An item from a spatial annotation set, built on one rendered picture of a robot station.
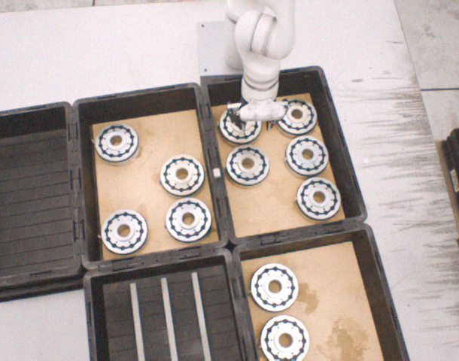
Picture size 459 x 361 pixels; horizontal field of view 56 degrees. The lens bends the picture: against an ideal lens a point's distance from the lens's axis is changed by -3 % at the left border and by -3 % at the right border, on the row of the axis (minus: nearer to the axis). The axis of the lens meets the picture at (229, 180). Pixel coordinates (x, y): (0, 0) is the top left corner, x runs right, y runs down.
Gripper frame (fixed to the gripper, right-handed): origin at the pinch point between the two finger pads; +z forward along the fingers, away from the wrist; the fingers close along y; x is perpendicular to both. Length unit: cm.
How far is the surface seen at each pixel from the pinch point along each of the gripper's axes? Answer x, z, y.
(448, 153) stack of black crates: -23, 71, -88
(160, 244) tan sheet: 26.4, 5.4, 23.5
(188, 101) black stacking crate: -7.9, 0.2, 15.8
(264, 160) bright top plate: 8.3, 2.4, -1.5
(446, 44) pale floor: -94, 87, -114
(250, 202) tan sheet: 17.5, 5.6, 2.3
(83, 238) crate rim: 26.7, -3.6, 38.1
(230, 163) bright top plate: 8.7, 2.3, 6.5
